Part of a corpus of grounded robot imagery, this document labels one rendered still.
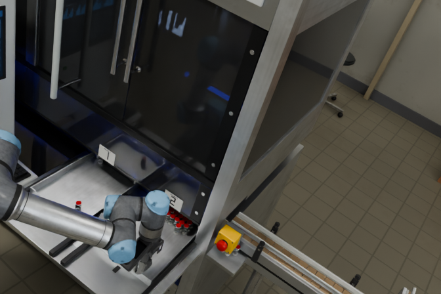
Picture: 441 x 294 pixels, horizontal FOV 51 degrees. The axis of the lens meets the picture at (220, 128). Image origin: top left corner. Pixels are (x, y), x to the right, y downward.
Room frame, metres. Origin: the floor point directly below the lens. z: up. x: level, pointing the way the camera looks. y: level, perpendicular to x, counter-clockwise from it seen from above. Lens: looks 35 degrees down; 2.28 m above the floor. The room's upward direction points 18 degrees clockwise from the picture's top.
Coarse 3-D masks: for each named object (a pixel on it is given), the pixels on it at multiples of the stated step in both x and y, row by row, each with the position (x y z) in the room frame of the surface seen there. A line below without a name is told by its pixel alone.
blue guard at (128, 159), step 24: (24, 72) 1.58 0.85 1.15; (24, 96) 1.57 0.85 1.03; (48, 96) 1.52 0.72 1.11; (72, 120) 1.47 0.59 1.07; (96, 120) 1.42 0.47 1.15; (96, 144) 1.42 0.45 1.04; (120, 144) 1.37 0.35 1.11; (120, 168) 1.37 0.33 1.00; (144, 168) 1.33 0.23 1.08; (168, 168) 1.29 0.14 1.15; (192, 192) 1.24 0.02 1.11
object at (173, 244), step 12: (168, 228) 1.25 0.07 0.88; (192, 228) 1.29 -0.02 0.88; (168, 240) 1.20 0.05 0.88; (180, 240) 1.22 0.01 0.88; (192, 240) 1.22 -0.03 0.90; (156, 252) 1.13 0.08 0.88; (168, 252) 1.14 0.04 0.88; (180, 252) 1.15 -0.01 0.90; (156, 264) 1.07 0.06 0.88; (168, 264) 1.07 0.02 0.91; (144, 276) 0.99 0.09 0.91; (156, 276) 1.01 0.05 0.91
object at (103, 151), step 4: (100, 144) 1.41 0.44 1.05; (100, 148) 1.41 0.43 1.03; (104, 148) 1.40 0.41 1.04; (100, 152) 1.40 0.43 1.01; (104, 152) 1.40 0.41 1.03; (100, 156) 1.40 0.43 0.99; (104, 156) 1.40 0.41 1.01; (112, 156) 1.38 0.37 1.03; (108, 160) 1.39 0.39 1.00; (112, 160) 1.38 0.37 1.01; (112, 164) 1.38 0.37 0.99
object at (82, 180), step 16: (80, 160) 1.43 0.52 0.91; (96, 160) 1.49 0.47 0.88; (64, 176) 1.34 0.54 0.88; (80, 176) 1.37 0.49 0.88; (96, 176) 1.40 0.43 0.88; (112, 176) 1.43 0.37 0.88; (32, 192) 1.20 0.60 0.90; (48, 192) 1.23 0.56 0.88; (64, 192) 1.26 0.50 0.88; (80, 192) 1.29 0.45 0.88; (96, 192) 1.31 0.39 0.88; (112, 192) 1.34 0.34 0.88; (128, 192) 1.36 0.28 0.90; (96, 208) 1.24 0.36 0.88
